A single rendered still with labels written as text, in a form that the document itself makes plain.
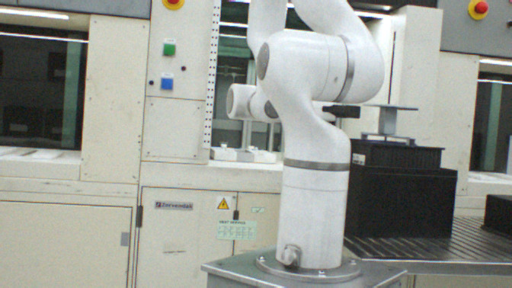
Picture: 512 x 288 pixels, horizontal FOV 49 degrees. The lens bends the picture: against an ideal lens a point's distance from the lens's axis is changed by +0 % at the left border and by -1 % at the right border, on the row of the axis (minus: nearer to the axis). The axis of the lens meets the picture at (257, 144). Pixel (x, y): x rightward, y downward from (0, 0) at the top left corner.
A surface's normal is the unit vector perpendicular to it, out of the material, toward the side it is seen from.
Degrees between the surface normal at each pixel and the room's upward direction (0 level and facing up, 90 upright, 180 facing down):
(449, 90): 90
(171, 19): 90
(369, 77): 101
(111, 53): 90
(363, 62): 78
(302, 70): 90
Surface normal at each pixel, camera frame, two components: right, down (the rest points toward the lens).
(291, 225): -0.62, 0.00
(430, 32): 0.17, 0.07
